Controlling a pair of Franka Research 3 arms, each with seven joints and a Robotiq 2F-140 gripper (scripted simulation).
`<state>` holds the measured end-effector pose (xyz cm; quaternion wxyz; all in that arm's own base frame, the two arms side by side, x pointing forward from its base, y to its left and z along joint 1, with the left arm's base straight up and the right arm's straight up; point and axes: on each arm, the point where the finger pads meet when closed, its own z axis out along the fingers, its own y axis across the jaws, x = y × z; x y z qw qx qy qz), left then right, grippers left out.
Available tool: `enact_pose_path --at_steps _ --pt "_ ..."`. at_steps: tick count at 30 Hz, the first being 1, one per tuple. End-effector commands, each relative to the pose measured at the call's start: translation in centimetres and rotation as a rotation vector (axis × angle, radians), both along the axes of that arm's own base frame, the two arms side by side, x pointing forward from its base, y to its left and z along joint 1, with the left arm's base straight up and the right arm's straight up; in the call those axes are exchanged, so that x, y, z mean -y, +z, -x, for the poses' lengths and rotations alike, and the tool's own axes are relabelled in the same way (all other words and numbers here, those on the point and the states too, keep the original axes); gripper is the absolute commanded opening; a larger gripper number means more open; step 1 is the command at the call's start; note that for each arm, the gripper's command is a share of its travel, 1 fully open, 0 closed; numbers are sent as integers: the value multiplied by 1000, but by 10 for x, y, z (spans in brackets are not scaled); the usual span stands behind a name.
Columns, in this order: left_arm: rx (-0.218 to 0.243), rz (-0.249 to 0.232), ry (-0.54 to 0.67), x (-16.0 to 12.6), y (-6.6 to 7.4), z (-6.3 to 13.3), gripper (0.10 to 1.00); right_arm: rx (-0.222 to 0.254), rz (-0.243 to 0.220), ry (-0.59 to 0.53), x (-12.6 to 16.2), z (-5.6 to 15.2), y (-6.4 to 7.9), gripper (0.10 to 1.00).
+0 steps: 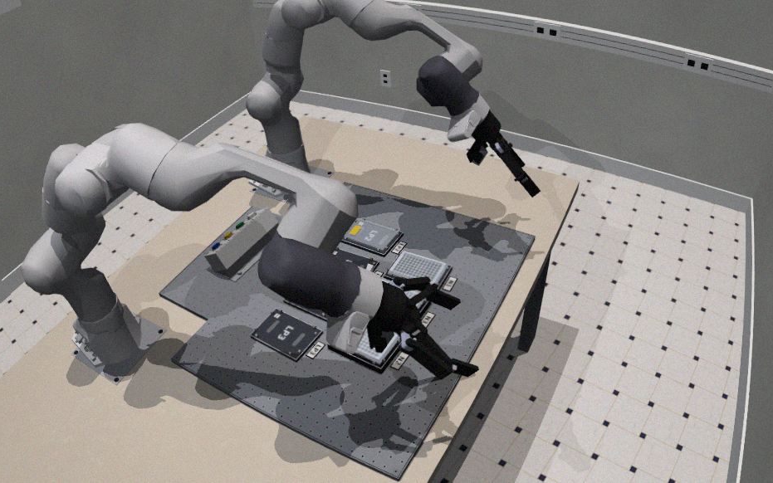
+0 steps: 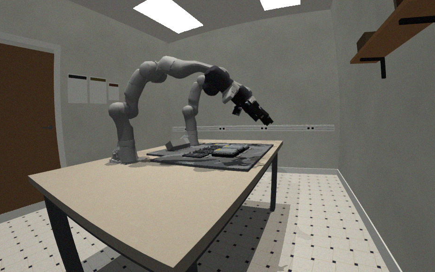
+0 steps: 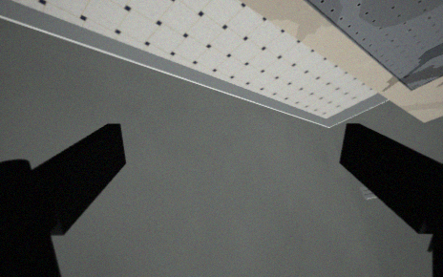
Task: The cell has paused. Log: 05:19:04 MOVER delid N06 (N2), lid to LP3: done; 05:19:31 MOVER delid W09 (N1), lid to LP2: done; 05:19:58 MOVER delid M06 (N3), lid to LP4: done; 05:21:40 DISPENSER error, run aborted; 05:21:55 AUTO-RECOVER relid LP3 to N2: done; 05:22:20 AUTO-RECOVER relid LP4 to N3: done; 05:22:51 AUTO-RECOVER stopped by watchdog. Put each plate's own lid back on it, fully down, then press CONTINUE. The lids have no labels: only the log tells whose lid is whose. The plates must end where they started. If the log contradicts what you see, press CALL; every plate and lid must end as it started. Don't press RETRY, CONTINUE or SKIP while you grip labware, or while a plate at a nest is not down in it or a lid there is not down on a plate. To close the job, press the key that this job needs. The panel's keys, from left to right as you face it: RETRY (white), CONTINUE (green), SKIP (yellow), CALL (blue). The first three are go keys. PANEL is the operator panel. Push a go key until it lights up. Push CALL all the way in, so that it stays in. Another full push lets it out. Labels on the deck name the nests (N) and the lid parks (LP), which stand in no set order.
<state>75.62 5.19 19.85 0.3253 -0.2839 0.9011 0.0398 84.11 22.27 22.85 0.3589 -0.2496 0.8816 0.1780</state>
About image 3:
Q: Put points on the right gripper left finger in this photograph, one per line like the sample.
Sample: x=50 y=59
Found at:
x=64 y=186

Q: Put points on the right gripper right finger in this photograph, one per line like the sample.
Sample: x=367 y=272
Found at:
x=408 y=182

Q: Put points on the grey perforated base plate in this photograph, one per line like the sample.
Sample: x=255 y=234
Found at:
x=405 y=37

